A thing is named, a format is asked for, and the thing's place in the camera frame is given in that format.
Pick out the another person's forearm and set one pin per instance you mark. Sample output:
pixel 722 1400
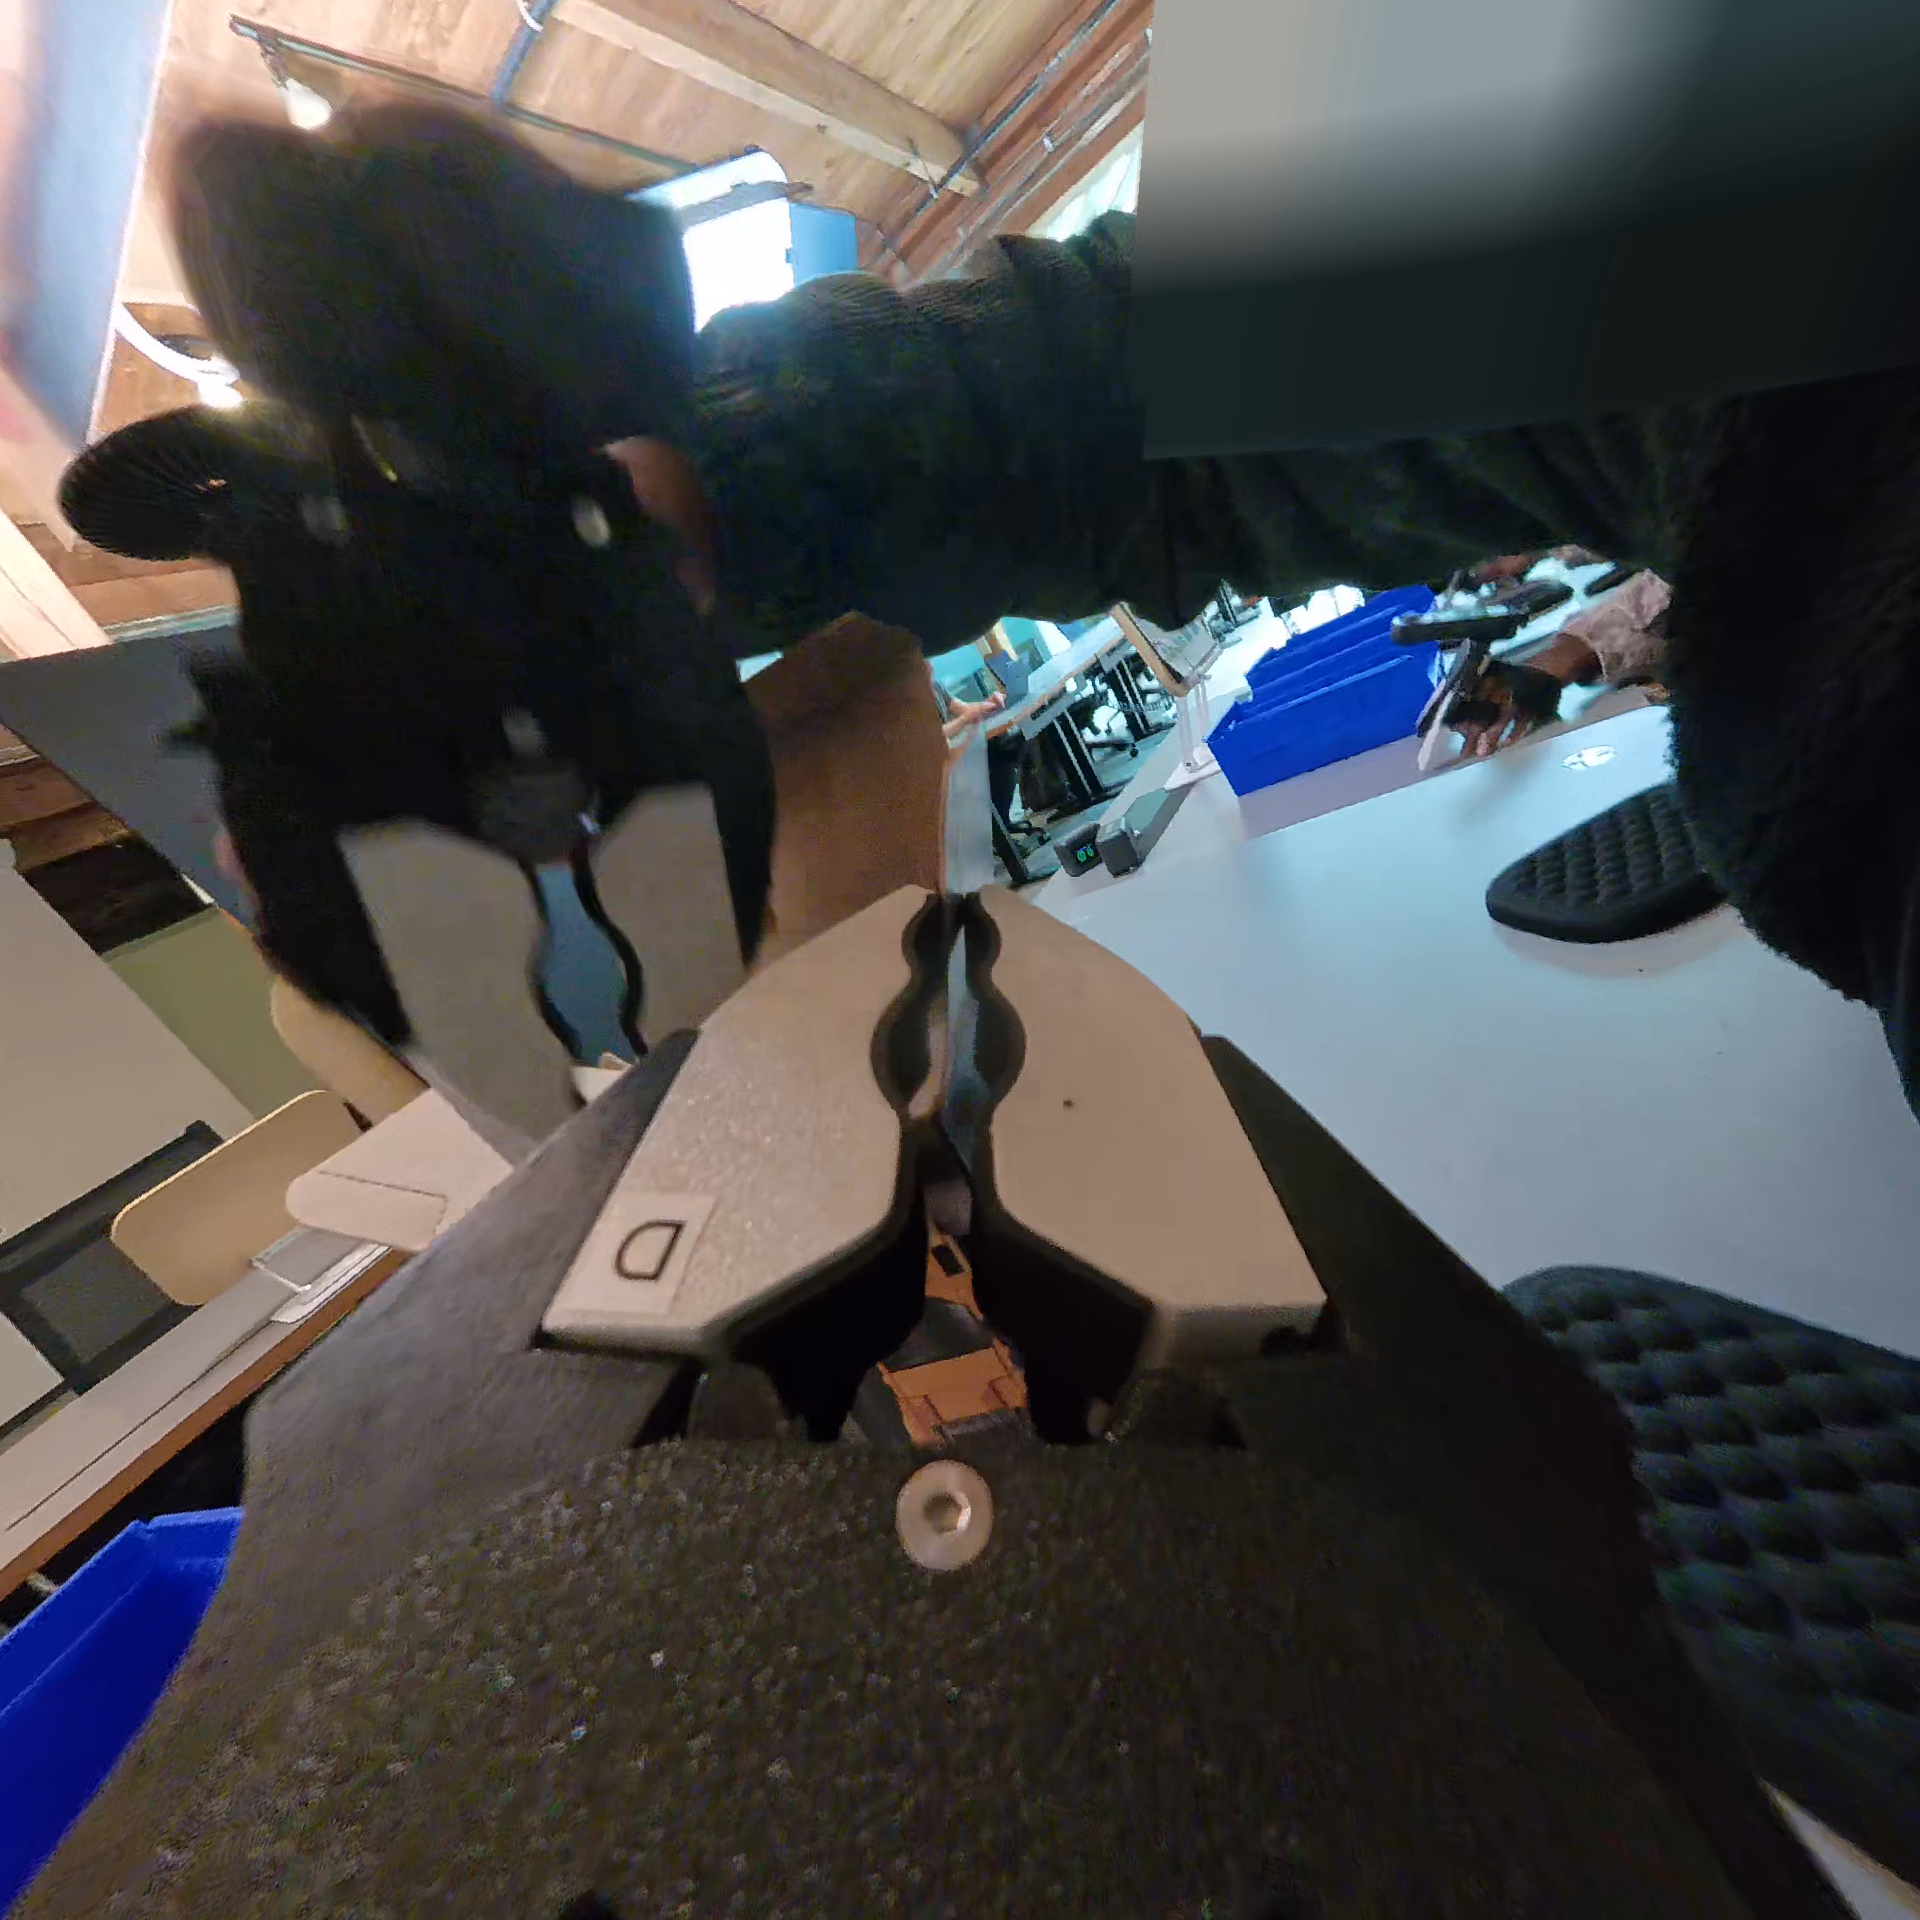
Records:
pixel 1621 630

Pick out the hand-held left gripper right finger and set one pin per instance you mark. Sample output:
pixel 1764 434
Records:
pixel 1140 1171

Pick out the small black box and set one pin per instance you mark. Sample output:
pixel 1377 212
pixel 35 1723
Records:
pixel 1140 824

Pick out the black toy car box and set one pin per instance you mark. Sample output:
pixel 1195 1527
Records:
pixel 841 782

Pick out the background office desk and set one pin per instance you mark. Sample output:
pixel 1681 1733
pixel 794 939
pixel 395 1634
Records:
pixel 1048 690

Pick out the blue plastic storage bin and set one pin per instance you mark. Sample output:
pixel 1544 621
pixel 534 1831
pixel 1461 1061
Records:
pixel 88 1680
pixel 1322 720
pixel 1342 630

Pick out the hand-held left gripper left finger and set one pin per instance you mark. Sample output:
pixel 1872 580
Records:
pixel 750 1171

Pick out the black mesh armrest pad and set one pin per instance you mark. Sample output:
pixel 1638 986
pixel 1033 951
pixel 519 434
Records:
pixel 1771 1501
pixel 1606 871

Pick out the person's right forearm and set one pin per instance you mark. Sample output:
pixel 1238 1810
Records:
pixel 973 453

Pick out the grey desk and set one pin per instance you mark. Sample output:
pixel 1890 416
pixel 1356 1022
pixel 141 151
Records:
pixel 1501 1049

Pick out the small black digital clock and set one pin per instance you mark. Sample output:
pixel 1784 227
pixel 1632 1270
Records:
pixel 1078 851

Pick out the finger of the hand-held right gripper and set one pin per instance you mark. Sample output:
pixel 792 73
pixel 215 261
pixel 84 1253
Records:
pixel 673 899
pixel 451 946

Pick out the person's dark clothing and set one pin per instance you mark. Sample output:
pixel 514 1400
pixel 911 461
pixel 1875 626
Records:
pixel 1799 674

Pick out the black hand-held device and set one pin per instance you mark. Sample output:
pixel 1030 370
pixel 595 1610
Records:
pixel 1477 607

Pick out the person's right hand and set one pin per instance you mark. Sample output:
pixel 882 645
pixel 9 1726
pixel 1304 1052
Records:
pixel 673 505

